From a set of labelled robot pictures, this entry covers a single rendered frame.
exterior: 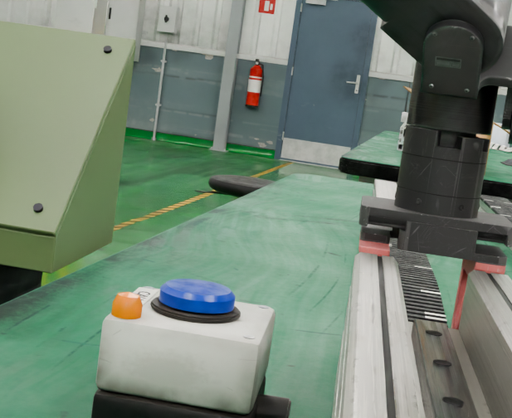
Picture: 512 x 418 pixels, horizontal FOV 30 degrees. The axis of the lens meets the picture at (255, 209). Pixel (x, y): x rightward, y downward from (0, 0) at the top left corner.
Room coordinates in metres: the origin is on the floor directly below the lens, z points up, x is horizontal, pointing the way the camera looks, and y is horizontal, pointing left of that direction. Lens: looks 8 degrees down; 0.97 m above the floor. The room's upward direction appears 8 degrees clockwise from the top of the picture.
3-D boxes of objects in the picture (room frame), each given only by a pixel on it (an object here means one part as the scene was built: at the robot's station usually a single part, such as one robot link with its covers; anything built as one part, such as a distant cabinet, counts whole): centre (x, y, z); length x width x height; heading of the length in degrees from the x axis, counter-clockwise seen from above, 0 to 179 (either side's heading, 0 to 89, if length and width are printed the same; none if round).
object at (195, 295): (0.49, 0.02, 0.84); 0.04 x 0.04 x 0.02
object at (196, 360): (0.49, 0.02, 0.81); 0.10 x 0.08 x 0.06; 84
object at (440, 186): (0.65, -0.12, 0.91); 0.10 x 0.07 x 0.07; 84
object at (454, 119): (0.65, -0.13, 0.97); 0.07 x 0.06 x 0.07; 76
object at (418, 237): (0.65, -0.14, 0.84); 0.07 x 0.07 x 0.09; 84
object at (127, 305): (0.46, 0.06, 0.85); 0.02 x 0.02 x 0.01
